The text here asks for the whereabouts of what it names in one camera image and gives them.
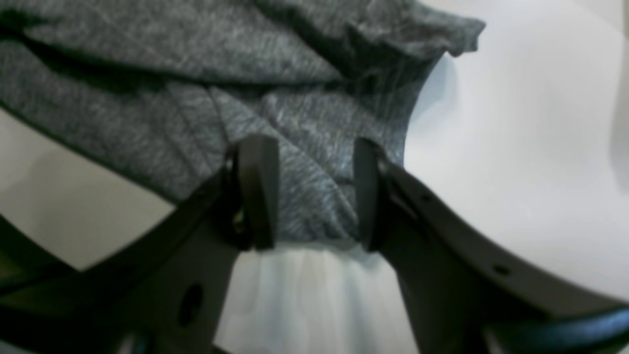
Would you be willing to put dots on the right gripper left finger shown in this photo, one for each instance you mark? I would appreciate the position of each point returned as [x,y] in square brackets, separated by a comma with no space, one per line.
[162,294]

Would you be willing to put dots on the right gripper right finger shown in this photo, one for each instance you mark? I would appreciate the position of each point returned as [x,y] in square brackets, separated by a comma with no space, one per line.
[463,293]

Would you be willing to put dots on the grey t-shirt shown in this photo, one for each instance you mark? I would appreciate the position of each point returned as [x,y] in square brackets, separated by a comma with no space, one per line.
[157,90]

